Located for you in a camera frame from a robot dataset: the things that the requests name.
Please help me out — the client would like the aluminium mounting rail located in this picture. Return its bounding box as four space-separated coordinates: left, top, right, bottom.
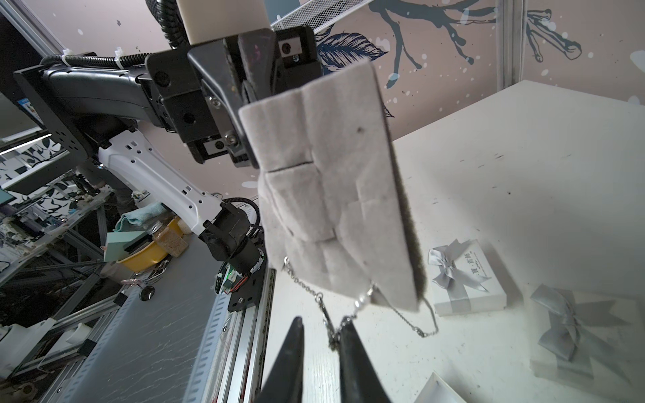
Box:
183 269 275 402

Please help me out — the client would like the grey velvet jewelry insert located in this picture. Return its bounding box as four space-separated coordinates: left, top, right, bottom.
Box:
240 61 425 312

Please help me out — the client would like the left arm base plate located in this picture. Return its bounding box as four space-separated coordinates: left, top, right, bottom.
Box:
214 254 268 312

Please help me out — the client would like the white mesh wall shelf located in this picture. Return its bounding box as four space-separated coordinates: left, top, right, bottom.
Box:
270 0 372 33

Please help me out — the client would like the white jewelry box lid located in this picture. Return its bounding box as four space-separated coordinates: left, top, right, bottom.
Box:
414 372 466 403

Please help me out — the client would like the silver pearl necklace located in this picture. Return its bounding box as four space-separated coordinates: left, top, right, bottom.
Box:
281 256 440 351

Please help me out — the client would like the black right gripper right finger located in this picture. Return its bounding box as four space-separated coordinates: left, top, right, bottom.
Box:
339 320 391 403

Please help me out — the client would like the white gift box middle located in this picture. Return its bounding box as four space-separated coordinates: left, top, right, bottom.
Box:
523 285 644 402

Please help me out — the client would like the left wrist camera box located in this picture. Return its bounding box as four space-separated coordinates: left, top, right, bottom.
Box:
176 0 270 45

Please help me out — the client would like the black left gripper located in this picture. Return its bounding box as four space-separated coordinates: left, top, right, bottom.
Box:
145 26 323 169

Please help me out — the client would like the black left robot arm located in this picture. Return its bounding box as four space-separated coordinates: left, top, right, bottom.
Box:
14 1 322 312

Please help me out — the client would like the white gift box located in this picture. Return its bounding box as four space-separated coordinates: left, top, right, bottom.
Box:
523 285 644 402
428 239 507 317

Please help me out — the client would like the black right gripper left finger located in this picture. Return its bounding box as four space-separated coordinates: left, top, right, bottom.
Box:
255 317 305 403

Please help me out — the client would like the white gift box left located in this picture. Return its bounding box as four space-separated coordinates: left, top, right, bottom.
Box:
428 239 507 317

